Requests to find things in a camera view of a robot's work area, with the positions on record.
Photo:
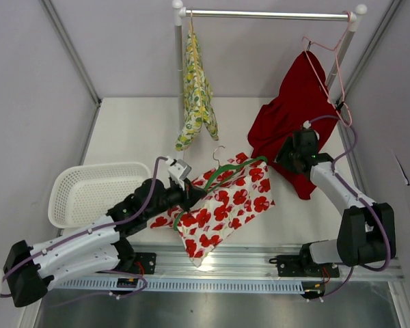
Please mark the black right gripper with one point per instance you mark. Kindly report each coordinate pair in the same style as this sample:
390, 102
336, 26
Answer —
281, 157

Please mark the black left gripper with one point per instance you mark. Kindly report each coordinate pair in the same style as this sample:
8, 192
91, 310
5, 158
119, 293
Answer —
189, 193

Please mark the green clothes hanger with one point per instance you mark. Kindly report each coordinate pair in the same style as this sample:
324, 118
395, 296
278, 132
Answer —
236, 193

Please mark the red poppy print cloth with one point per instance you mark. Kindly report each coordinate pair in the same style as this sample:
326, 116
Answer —
196, 247

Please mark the lemon print skirt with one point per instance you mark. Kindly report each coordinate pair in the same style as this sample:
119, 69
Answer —
193, 121

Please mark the yellow clothes hanger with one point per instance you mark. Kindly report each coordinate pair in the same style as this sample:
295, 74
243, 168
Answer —
198, 79

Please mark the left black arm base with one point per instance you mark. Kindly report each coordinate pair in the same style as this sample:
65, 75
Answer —
130, 261

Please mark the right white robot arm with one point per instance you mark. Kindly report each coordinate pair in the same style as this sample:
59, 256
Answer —
366, 236

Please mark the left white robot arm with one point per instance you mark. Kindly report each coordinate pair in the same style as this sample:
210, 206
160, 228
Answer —
32, 271

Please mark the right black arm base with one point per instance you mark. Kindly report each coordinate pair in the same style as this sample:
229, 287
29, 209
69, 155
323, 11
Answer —
302, 265

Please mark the red skirt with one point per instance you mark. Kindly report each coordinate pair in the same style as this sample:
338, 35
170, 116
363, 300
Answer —
301, 98

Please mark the pink clothes hanger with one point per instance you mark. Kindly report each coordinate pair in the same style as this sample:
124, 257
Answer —
339, 51

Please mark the white perforated plastic basket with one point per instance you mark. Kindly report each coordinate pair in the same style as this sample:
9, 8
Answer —
81, 194

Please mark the white metal clothes rack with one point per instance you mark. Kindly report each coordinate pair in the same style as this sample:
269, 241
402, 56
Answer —
181, 12

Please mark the aluminium mounting rail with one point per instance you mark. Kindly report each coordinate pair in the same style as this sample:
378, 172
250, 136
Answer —
224, 260

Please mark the white slotted cable duct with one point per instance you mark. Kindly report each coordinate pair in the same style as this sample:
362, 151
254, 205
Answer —
154, 284

